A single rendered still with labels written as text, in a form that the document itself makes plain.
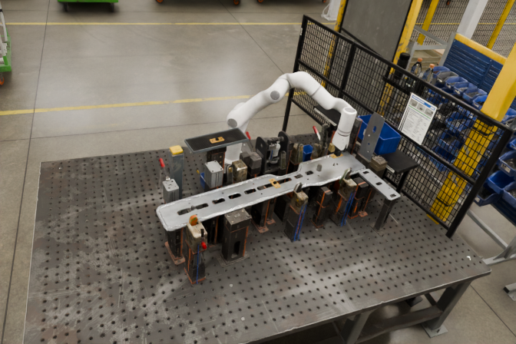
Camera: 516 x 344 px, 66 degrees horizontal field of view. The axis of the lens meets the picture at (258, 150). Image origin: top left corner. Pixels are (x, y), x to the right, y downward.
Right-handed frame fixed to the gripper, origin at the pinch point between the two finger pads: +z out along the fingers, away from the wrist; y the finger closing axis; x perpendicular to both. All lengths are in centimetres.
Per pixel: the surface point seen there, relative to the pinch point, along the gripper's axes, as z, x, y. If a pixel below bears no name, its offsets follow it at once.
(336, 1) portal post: 73, 447, -502
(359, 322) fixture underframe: 64, -27, 75
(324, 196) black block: 14.1, -21.9, 18.4
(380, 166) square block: 6.4, 24.7, 16.7
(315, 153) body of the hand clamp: 11.3, -2.7, -15.7
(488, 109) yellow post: -47, 58, 47
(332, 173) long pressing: 10.4, -6.1, 6.2
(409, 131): -9, 54, 9
